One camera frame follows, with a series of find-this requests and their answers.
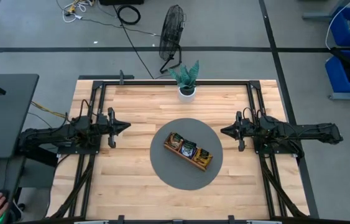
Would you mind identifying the black flat case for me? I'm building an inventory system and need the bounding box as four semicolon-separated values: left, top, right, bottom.
99;0;145;6

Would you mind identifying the black metal table frame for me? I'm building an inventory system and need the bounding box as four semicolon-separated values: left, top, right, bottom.
46;80;311;219

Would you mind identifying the coiled black cable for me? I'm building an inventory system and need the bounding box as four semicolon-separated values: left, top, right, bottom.
115;4;142;26

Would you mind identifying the black computer mouse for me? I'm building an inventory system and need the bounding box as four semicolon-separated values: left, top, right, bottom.
0;189;11;224

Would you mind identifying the white cable bundle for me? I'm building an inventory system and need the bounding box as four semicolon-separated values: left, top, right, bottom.
62;0;94;24

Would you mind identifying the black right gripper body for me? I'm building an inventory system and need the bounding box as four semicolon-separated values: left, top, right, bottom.
236;111;253;152

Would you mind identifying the black floor fan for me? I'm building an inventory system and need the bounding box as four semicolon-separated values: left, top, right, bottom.
158;4;188;75

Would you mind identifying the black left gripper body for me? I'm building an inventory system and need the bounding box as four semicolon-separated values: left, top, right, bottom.
99;107;116;149

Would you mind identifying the long black cable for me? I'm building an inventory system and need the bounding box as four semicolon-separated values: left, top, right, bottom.
111;4;156;80

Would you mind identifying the round grey woven placemat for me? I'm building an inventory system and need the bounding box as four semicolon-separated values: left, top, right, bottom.
149;117;224;191

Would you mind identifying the yellow cable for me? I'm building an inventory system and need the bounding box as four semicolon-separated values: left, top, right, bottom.
30;101;70;121

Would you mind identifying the black chair caster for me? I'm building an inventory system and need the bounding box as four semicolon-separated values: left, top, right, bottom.
12;202;26;214

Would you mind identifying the potted green snake plant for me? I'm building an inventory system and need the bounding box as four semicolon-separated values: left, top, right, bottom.
167;60;200;104

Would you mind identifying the wooden tea organizer box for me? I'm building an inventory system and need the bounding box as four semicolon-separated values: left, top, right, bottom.
163;131;214;172

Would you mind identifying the yellow mango tea packet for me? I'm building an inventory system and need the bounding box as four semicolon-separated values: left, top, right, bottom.
192;152;210;167
196;147;214;161
195;150;212;164

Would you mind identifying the black equipment case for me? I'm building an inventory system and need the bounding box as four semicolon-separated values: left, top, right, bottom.
15;136;60;167

